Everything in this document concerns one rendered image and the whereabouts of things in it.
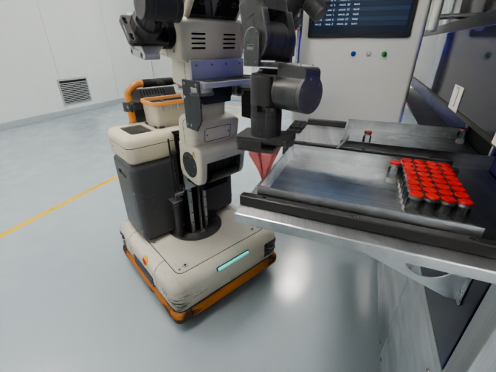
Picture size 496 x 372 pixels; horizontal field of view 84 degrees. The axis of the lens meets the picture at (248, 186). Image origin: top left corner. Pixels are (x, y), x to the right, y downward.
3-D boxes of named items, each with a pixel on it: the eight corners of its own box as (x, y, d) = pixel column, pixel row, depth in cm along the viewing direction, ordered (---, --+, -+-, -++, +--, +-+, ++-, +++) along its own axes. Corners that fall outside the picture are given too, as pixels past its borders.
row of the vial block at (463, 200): (442, 183, 58) (449, 163, 56) (465, 230, 43) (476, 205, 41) (430, 181, 59) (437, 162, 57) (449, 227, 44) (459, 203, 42)
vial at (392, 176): (395, 180, 59) (401, 161, 57) (396, 184, 57) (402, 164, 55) (384, 178, 60) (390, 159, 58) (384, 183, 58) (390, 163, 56)
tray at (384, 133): (460, 139, 86) (464, 128, 84) (488, 170, 64) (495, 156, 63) (346, 128, 97) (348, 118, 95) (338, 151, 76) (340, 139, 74)
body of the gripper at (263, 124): (287, 151, 48) (289, 108, 45) (234, 145, 52) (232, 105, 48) (295, 141, 53) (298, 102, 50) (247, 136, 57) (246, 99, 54)
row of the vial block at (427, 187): (418, 179, 59) (424, 160, 57) (432, 224, 45) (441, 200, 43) (407, 178, 60) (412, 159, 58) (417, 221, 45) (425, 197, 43)
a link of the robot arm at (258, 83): (267, 66, 50) (243, 68, 47) (296, 68, 45) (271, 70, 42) (266, 105, 53) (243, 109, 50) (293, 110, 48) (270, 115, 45)
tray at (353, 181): (440, 177, 61) (445, 162, 60) (475, 248, 40) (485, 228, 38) (291, 156, 73) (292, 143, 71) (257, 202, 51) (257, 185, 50)
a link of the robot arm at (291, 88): (282, 32, 48) (244, 27, 43) (339, 28, 40) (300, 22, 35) (277, 102, 53) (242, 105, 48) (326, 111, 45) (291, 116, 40)
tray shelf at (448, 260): (454, 140, 90) (455, 135, 90) (594, 308, 33) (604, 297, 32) (308, 126, 107) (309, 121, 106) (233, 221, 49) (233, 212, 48)
